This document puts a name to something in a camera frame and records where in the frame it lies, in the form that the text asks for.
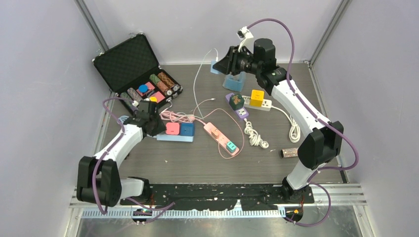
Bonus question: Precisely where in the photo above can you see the pink cube socket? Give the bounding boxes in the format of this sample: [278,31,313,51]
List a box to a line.
[166,122,180,135]

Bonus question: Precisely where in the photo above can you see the teal charger plug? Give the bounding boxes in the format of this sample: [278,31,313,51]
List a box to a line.
[225,141,237,154]

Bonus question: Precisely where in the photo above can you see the light blue power strip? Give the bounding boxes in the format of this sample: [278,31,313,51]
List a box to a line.
[156,134,194,143]

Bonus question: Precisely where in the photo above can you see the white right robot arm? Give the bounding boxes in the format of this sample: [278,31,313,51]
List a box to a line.
[213,38,343,203]

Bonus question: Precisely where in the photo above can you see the glittery small cylinder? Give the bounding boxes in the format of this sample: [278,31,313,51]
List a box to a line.
[279,148,298,158]

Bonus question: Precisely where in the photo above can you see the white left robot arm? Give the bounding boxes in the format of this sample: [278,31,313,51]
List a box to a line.
[76,100,166,214]

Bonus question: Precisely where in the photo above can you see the black chip case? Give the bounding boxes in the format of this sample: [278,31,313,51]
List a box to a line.
[92,33,183,108]

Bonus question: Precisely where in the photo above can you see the dark blue cube socket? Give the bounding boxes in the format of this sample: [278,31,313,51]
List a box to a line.
[179,122,195,137]

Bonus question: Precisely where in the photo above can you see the light blue charger plug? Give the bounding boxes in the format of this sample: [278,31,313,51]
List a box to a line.
[210,60,223,75]

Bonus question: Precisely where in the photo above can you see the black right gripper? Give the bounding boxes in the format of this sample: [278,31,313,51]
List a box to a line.
[213,46,261,77]

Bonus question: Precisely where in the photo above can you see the pink coiled power cord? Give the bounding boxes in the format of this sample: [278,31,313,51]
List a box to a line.
[159,109,197,125]

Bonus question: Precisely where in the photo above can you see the mint green charger cable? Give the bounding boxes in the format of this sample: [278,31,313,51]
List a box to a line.
[170,48,219,123]

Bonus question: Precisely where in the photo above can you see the pink charger cable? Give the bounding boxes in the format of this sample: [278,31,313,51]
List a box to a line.
[193,97,249,160]

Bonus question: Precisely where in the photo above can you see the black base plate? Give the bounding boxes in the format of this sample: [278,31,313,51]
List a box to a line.
[121,184,314,211]

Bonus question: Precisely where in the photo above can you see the dark green cube socket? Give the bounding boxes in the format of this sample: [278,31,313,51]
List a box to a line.
[229,93,245,111]

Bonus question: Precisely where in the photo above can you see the yellow cube socket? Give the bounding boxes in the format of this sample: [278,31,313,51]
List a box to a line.
[250,89,264,107]

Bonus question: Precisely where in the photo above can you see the orange pink charger plug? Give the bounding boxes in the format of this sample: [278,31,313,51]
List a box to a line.
[211,128,219,139]

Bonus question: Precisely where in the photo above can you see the white coiled power cord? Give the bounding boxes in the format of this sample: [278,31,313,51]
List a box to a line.
[271,105,302,144]

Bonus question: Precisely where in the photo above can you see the blue wrapped metronome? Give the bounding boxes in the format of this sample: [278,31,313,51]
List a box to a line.
[222,72,246,92]

